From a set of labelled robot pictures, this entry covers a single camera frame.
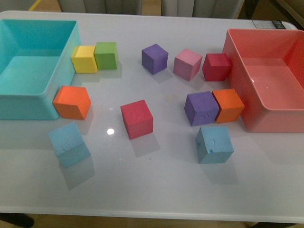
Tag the salmon pink plastic bin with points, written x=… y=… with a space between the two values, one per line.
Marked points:
x=268 y=75

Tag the pink foam cube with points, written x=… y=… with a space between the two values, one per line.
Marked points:
x=187 y=64

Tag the grey chair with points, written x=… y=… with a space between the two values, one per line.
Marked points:
x=129 y=7
x=222 y=9

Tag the dark red foam cube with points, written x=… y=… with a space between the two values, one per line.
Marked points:
x=216 y=67

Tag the black white table label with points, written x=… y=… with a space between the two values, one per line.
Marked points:
x=268 y=24

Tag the light blue foam cube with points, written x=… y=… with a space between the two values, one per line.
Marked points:
x=69 y=145
x=213 y=144

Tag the near purple foam cube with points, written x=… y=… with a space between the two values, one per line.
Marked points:
x=201 y=108

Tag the green foam cube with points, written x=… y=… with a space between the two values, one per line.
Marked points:
x=106 y=55

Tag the left orange foam cube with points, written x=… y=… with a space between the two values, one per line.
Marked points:
x=72 y=102

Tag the right orange foam cube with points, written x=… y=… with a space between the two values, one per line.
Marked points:
x=230 y=105

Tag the orange foam cube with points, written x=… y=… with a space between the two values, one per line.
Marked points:
x=230 y=105
x=72 y=102

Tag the left grey chair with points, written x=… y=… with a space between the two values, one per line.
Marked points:
x=129 y=7

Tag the far purple foam cube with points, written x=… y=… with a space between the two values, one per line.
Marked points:
x=154 y=59

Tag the yellow foam cube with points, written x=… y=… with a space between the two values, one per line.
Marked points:
x=83 y=60

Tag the purple foam cube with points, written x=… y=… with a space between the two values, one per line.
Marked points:
x=154 y=59
x=201 y=108

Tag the teal plastic bin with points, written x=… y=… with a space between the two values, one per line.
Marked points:
x=35 y=61

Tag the right grey chair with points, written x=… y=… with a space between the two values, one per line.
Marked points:
x=222 y=9

